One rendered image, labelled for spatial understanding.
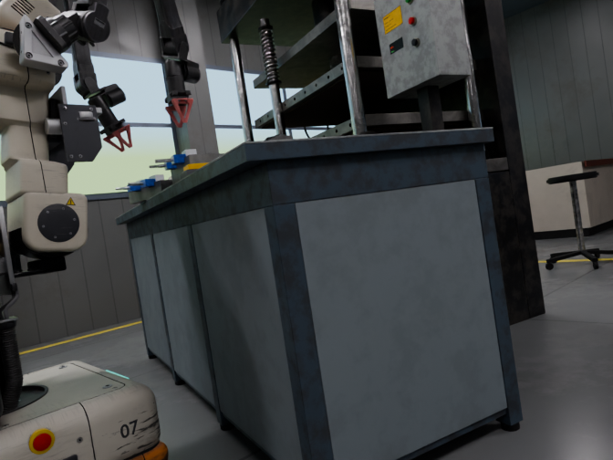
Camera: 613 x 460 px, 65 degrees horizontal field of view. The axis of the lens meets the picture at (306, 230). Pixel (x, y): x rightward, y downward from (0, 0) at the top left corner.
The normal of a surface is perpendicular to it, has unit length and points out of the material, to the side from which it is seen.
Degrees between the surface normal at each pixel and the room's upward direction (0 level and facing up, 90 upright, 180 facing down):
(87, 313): 90
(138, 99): 90
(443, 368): 90
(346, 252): 90
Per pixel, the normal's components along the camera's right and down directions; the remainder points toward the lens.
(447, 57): 0.47, -0.05
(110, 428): 0.66, -0.08
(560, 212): -0.73, 0.12
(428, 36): -0.87, 0.15
